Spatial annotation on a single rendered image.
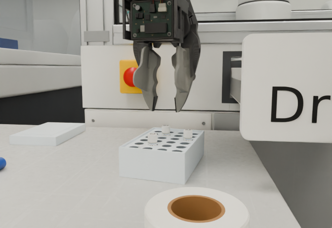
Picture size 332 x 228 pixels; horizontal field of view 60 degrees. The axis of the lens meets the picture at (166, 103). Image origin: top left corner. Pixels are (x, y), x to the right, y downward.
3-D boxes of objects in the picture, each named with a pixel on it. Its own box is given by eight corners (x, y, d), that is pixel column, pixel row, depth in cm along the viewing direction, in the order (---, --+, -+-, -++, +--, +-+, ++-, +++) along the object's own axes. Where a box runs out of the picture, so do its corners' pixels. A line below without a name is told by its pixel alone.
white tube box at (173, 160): (184, 185, 33) (185, 153, 33) (118, 176, 36) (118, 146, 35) (204, 154, 45) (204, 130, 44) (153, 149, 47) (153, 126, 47)
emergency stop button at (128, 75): (141, 87, 58) (141, 67, 58) (122, 87, 59) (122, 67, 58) (145, 86, 61) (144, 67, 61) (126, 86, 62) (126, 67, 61)
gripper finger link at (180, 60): (166, 117, 37) (156, 46, 37) (178, 111, 43) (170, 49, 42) (189, 115, 36) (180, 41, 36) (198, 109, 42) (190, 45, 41)
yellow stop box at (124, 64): (151, 94, 60) (151, 59, 59) (118, 93, 61) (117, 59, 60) (155, 92, 65) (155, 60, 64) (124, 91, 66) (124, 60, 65)
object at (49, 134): (56, 146, 49) (55, 136, 49) (9, 144, 51) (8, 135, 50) (85, 130, 62) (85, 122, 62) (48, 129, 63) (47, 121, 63)
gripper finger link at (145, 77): (120, 111, 39) (128, 43, 38) (138, 106, 45) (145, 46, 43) (141, 115, 38) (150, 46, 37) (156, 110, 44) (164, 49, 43)
